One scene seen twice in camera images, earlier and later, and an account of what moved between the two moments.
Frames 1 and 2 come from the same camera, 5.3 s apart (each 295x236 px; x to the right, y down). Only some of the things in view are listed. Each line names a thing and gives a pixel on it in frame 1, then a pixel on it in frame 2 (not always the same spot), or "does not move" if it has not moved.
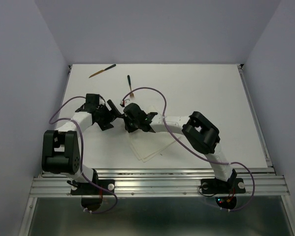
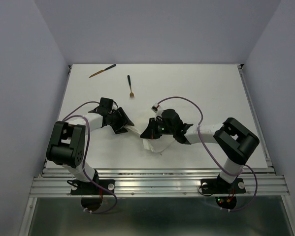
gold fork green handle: x=131 y=95 does not move
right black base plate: x=235 y=186 does not move
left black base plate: x=87 y=189 does not move
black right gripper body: x=130 y=126 -> x=158 y=128
